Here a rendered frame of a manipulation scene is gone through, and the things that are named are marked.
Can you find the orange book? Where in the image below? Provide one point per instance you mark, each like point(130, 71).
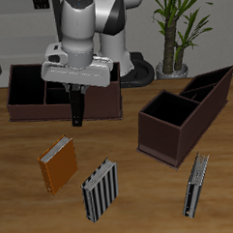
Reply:
point(59, 165)

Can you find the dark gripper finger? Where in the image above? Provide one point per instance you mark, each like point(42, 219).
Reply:
point(80, 107)
point(73, 107)

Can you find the thin grey book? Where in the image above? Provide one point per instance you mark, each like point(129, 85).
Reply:
point(195, 188)

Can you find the black wall socket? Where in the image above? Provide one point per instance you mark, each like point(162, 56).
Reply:
point(40, 1)

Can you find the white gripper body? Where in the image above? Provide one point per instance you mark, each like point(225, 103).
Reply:
point(87, 74)

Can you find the black white striped book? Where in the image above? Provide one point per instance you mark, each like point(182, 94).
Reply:
point(101, 190)

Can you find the dark brown desk caddy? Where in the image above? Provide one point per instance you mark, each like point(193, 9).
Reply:
point(101, 103)
point(161, 137)

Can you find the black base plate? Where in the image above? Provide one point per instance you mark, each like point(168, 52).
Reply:
point(142, 73)

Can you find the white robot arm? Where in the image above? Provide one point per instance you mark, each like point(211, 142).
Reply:
point(78, 23)

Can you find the green pot plant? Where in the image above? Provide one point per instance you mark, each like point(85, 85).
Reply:
point(169, 38)

